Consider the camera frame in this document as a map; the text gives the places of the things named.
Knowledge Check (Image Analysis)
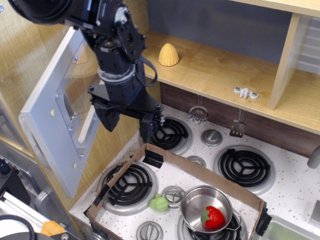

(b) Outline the front left stove burner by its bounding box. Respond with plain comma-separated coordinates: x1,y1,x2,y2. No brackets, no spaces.
102,162,158,216

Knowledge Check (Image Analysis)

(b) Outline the white door latch bracket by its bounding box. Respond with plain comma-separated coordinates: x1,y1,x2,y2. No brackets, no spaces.
233,86,259,100

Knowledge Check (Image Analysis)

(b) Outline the middle small grey knob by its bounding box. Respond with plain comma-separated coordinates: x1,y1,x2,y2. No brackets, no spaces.
186,155,206,168

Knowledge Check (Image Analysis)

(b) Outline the hanging metal spatula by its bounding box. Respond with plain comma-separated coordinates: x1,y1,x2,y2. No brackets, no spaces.
229,109,246,138

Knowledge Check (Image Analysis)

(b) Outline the back left stove burner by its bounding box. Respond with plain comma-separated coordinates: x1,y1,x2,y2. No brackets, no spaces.
150,117,193,156

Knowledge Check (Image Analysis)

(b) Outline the yellow toy corn cob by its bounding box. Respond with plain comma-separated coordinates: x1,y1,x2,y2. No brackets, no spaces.
158,43,179,67

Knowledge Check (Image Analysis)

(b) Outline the hanging metal strainer spoon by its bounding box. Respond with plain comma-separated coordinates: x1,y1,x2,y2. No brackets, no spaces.
188,95,209,124

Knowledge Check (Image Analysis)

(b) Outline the orange toy food piece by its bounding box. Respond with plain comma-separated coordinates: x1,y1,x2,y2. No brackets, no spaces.
40,221,65,237

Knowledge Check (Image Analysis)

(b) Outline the red toy strawberry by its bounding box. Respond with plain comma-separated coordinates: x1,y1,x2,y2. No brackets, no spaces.
200,205,225,229

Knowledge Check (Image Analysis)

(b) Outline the green toy vegetable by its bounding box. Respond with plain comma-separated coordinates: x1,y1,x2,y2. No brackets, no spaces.
149,193,169,212

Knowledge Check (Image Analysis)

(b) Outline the back grey stove knob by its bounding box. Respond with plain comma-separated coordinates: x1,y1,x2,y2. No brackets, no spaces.
201,129,223,147

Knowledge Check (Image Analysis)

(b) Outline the grey stove knob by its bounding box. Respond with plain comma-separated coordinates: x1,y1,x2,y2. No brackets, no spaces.
161,185,186,209
136,221,164,240
201,129,223,147

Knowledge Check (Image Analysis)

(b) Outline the grey toy microwave door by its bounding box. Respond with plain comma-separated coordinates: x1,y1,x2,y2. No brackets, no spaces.
19,28,100,198

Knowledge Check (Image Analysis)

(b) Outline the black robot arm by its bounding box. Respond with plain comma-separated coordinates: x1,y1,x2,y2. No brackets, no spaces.
10,0,165,143

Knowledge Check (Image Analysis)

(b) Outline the grey oven door handle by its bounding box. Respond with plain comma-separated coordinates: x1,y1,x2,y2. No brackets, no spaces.
34,190,53,220

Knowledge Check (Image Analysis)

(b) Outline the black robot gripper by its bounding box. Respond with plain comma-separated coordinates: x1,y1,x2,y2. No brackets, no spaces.
87,74,165,144

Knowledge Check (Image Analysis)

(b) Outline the centre grey stove knob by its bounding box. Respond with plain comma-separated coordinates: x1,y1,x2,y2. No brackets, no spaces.
161,185,186,209

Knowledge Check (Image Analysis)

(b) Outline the grey toy faucet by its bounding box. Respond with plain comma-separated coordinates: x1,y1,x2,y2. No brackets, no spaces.
307,146,320,169

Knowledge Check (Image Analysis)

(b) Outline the grey toy sink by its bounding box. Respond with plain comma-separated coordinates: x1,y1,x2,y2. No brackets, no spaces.
253,201,320,240

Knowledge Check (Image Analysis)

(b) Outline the black cable lower left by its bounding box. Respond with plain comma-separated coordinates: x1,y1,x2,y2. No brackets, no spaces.
0,214,37,240

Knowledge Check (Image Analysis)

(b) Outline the brown cardboard barrier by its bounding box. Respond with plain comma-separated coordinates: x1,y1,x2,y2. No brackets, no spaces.
85,144,271,240

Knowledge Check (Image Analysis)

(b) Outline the front grey stove knob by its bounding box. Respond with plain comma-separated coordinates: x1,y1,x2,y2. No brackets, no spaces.
136,221,164,240

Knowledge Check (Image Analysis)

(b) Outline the small steel pot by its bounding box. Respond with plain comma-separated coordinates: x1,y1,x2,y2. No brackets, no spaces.
172,185,242,235

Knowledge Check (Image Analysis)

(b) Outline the back right stove burner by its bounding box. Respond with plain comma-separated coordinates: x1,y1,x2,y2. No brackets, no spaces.
212,145,276,195

